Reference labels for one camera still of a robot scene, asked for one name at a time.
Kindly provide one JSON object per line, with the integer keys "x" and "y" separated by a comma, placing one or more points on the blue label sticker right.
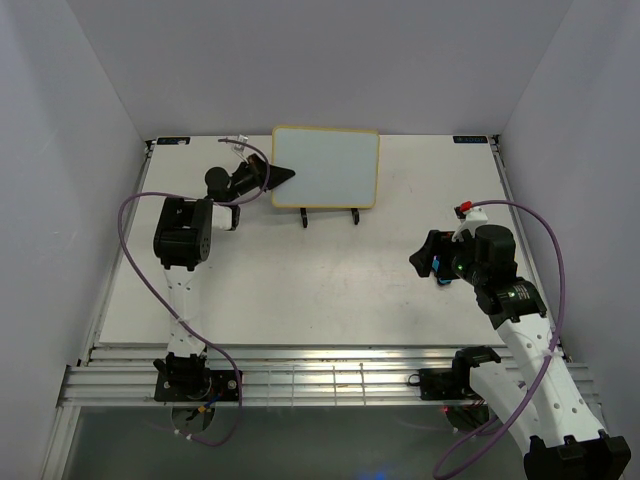
{"x": 470, "y": 139}

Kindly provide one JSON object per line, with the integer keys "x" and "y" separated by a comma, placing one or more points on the blue label sticker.
{"x": 470, "y": 139}
{"x": 173, "y": 141}

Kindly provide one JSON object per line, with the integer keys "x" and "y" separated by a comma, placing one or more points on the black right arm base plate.
{"x": 441, "y": 384}

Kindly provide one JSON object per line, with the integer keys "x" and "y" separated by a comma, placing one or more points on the blue label sticker left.
{"x": 173, "y": 141}

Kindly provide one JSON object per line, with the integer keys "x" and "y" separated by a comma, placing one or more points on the black metal whiteboard stand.
{"x": 328, "y": 214}

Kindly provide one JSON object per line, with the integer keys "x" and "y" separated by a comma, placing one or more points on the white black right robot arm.
{"x": 557, "y": 433}

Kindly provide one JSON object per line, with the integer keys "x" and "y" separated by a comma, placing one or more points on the yellow framed whiteboard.
{"x": 334, "y": 168}

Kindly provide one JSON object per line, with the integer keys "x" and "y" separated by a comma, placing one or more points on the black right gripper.
{"x": 443, "y": 246}

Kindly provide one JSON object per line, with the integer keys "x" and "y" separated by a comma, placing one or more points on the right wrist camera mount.
{"x": 471, "y": 218}

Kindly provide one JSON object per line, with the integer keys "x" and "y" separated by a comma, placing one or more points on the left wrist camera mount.
{"x": 237, "y": 145}

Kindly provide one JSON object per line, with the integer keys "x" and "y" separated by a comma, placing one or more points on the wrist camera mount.
{"x": 237, "y": 145}
{"x": 471, "y": 218}

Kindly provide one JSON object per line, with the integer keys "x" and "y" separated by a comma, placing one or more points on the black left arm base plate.
{"x": 203, "y": 386}

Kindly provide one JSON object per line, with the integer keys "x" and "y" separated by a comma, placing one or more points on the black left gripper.
{"x": 261, "y": 166}

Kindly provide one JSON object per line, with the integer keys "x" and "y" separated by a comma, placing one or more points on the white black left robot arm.
{"x": 182, "y": 243}

